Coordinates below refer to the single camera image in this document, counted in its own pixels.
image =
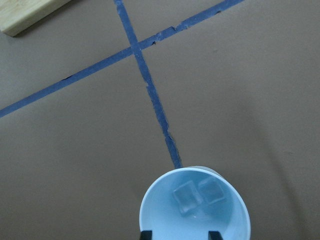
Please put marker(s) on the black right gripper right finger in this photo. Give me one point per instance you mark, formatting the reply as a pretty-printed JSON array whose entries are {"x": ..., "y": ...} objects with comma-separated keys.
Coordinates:
[{"x": 214, "y": 235}]

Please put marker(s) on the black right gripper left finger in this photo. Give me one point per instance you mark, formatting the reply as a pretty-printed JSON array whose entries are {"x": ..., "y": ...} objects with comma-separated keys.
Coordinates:
[{"x": 146, "y": 235}]

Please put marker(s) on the clear ice cube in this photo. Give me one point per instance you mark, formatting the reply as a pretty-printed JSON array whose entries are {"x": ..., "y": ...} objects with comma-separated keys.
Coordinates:
[
  {"x": 211, "y": 191},
  {"x": 187, "y": 197}
]

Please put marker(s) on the light blue paper cup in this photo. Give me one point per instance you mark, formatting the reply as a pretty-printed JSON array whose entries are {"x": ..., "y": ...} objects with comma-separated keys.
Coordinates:
[{"x": 159, "y": 210}]

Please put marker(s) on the wooden cutting board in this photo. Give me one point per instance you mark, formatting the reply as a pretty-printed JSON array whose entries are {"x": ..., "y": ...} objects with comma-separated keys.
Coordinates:
[{"x": 18, "y": 15}]

